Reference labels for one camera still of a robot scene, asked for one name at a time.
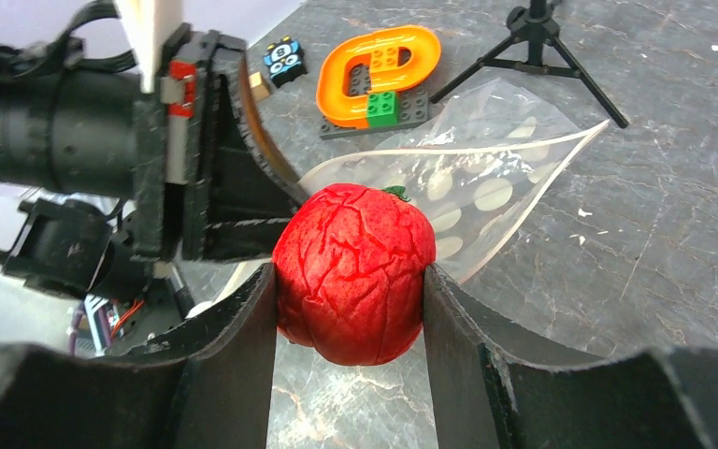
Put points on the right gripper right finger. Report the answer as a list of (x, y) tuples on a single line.
[(496, 384)]

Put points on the clear dotted zip bag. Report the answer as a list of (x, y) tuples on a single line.
[(476, 168)]

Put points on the black mini tripod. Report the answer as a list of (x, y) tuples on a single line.
[(535, 26)]

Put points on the small wooden block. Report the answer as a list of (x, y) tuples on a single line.
[(260, 87)]

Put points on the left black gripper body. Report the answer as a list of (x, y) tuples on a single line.
[(175, 147)]

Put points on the grey lego base plate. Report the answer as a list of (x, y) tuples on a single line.
[(413, 107)]

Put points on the green lego brick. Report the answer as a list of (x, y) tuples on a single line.
[(382, 109)]

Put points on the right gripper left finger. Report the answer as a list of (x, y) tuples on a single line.
[(203, 384)]

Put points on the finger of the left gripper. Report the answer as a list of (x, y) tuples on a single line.
[(251, 178), (244, 239)]

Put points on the red apple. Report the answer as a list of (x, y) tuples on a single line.
[(350, 271)]

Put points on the blue owl toy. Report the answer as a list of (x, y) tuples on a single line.
[(285, 61)]

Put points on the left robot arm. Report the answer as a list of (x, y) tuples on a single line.
[(67, 126)]

